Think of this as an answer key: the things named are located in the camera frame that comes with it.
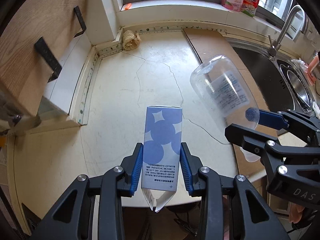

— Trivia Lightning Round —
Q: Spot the brown cardboard sheet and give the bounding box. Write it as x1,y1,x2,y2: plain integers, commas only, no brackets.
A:
182,28,281,183

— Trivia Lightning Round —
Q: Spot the steel kitchen faucet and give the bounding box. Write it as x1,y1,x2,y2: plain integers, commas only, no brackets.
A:
267,5,309,58

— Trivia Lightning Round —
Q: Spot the black rack bracket rear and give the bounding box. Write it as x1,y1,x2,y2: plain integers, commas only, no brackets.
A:
74,5,87,38

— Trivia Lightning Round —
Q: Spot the pink cloth by sink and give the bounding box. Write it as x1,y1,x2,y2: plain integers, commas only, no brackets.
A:
291,52,319,85

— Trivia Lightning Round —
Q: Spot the person right hand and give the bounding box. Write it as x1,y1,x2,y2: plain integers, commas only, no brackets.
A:
289,203,305,224

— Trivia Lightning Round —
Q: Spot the blue white carton box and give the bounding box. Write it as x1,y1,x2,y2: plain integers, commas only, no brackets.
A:
141,106,183,212

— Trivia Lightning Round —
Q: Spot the black rack bracket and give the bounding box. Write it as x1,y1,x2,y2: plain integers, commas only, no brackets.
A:
74,5,87,38
34,37,62,82

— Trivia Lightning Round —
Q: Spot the clear plastic bottle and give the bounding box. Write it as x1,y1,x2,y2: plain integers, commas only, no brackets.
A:
189,54,262,163

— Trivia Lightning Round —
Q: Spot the small orange object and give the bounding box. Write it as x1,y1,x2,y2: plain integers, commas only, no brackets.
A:
124,3,132,10

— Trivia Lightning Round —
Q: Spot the loofah sponge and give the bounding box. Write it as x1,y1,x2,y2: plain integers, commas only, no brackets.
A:
123,30,141,51

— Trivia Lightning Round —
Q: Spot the steel kitchen sink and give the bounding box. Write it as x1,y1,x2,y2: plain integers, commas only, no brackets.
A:
227,38,316,117

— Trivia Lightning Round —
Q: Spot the wooden cutting board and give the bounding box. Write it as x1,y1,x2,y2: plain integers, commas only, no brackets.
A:
1,0,87,116

